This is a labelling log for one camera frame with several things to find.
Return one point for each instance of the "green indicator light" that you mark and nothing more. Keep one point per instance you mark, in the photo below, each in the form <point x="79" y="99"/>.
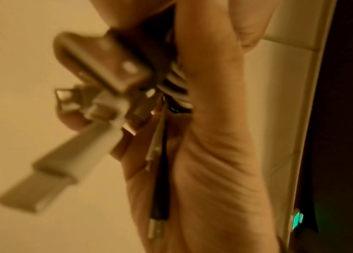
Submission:
<point x="297" y="218"/>

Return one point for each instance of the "person's right hand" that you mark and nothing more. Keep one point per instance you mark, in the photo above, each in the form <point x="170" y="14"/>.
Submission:
<point x="220" y="160"/>

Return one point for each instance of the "person's left hand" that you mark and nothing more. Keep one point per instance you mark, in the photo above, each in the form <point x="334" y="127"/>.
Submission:
<point x="126" y="10"/>

